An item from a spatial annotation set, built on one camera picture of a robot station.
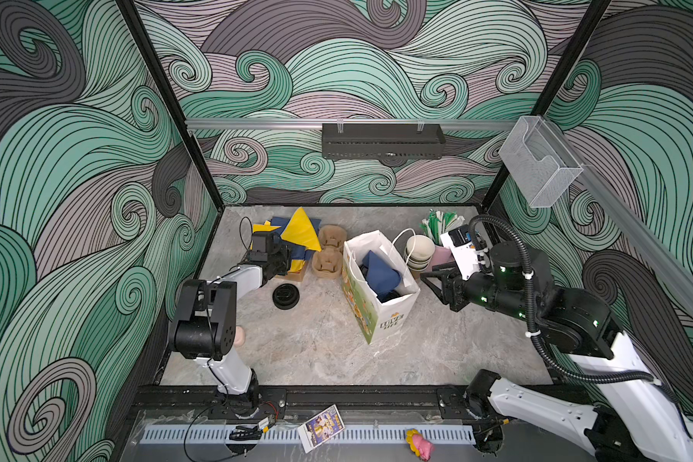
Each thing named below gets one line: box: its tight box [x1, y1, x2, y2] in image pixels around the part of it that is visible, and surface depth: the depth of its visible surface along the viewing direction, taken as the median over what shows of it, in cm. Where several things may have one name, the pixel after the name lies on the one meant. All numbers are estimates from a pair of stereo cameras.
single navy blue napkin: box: [361, 250, 402, 295], surface depth 77 cm
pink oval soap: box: [233, 326, 245, 347], surface depth 84 cm
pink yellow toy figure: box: [406, 428, 435, 462], surface depth 66 cm
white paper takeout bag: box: [341, 228, 421, 346], surface depth 77 cm
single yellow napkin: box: [280, 206, 322, 253], surface depth 103 cm
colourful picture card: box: [297, 403, 346, 455], surface depth 70 cm
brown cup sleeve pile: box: [311, 224, 348, 280], surface depth 100 cm
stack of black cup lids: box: [271, 282, 301, 311], surface depth 93 cm
